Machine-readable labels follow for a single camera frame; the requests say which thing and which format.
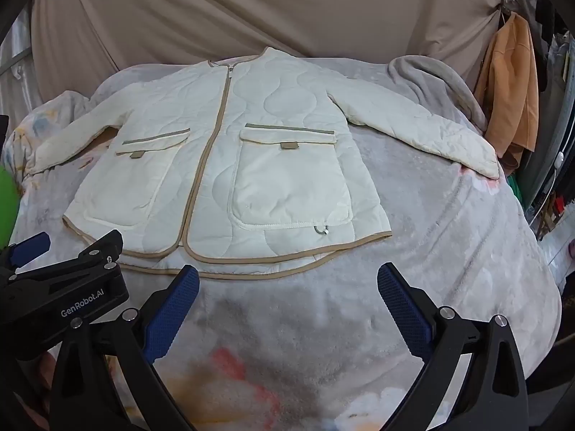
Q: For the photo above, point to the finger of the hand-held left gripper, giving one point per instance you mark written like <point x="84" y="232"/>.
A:
<point x="29" y="249"/>
<point x="101" y="247"/>

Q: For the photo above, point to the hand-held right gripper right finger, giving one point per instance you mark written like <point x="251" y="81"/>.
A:
<point x="404" y="312"/>

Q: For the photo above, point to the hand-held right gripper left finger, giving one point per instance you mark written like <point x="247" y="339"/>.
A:
<point x="173" y="312"/>

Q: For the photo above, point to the cream quilted jacket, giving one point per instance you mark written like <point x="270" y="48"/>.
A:
<point x="287" y="112"/>

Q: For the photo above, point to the green object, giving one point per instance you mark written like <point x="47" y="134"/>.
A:
<point x="6" y="202"/>

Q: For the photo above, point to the grey floral blanket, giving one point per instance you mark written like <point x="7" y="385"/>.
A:
<point x="314" y="323"/>

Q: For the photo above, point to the grey fleece blanket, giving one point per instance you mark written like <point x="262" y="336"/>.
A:
<point x="431" y="72"/>

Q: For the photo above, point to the orange hanging garment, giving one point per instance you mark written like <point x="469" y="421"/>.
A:
<point x="512" y="90"/>

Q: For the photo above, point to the beige backdrop sheet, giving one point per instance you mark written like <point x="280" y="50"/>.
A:
<point x="224" y="9"/>

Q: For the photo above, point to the dark hanging garment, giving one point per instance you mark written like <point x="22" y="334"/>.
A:
<point x="546" y="40"/>

